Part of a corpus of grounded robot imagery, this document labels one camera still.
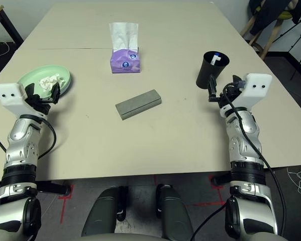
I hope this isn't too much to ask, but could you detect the light blue plate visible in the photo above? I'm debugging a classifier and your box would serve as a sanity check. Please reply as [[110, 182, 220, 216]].
[[58, 75, 73, 97]]

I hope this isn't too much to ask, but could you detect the white tissue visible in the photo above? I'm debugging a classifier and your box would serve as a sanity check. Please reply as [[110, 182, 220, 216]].
[[38, 73, 67, 92]]

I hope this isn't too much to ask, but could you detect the grey floor cable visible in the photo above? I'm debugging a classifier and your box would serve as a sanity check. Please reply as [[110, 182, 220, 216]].
[[287, 164, 301, 209]]

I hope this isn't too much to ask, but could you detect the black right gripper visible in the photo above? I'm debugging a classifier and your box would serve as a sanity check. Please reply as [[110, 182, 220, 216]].
[[207, 74, 245, 109]]

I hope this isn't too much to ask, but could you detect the wooden stool green seat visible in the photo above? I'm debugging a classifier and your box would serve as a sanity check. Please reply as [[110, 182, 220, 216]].
[[239, 7, 294, 60]]

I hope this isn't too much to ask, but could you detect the black cup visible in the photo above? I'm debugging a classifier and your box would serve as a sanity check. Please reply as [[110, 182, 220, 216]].
[[195, 51, 231, 90]]

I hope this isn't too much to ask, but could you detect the grey robot right leg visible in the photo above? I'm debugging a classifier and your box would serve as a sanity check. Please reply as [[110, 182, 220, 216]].
[[155, 183, 195, 241]]

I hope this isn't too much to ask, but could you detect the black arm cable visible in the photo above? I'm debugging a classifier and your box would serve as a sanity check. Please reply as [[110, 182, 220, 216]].
[[0, 90, 57, 159], [189, 81, 288, 241]]

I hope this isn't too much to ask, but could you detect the grey robot left leg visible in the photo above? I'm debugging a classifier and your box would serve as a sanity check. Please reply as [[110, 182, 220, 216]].
[[81, 185, 130, 241]]

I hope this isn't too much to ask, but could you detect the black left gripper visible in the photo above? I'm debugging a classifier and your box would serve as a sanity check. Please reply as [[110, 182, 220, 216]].
[[25, 82, 61, 115]]

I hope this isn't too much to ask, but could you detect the grey glasses case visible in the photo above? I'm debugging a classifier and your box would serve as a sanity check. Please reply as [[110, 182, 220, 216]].
[[115, 89, 162, 121]]

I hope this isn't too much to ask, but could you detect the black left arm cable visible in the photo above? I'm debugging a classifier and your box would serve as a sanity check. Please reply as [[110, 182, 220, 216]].
[[0, 90, 57, 159]]

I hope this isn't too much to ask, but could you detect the grey robot leg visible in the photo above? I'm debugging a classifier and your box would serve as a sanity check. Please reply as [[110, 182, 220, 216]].
[[81, 185, 130, 241], [155, 183, 195, 241]]

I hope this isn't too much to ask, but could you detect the black table base foot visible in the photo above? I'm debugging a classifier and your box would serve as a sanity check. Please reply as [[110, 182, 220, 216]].
[[212, 173, 233, 187]]

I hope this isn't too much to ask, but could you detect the purple tissue pack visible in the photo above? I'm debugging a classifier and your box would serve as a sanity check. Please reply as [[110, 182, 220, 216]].
[[109, 22, 142, 74]]

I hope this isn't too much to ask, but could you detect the black tripod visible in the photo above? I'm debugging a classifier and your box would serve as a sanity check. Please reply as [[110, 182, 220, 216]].
[[275, 15, 301, 81]]

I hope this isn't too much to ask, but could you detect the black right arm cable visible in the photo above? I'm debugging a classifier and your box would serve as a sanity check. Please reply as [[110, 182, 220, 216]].
[[189, 81, 288, 241]]

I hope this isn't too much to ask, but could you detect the blue capped white marker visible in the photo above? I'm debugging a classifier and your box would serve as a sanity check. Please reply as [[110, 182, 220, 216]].
[[210, 52, 222, 66]]

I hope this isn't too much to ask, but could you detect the light green plate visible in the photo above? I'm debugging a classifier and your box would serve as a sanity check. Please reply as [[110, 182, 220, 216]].
[[17, 65, 72, 100]]

